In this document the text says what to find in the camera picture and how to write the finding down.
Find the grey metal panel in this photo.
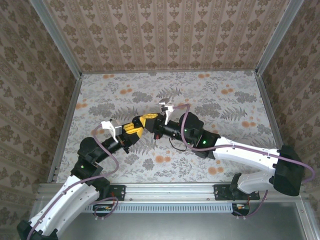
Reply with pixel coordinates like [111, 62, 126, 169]
[56, 201, 311, 240]

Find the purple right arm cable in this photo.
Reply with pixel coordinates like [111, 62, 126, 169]
[173, 103, 315, 221]

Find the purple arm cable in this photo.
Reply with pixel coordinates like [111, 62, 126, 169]
[173, 103, 315, 221]
[25, 124, 120, 240]

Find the thin black gripper wire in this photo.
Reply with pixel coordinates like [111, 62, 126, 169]
[168, 136, 188, 152]

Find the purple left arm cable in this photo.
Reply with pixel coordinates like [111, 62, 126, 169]
[25, 124, 120, 240]

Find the aluminium table edge rail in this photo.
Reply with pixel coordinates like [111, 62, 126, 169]
[47, 74, 83, 181]
[254, 71, 296, 181]

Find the black controller with wires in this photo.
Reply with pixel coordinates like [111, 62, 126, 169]
[92, 203, 116, 218]
[231, 202, 251, 216]

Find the long aluminium base rail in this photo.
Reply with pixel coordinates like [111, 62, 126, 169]
[37, 181, 307, 202]

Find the grey slotted cable duct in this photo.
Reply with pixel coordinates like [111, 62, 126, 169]
[83, 202, 235, 214]

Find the aluminium corner post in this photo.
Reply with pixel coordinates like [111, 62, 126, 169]
[29, 0, 83, 79]
[255, 0, 305, 76]

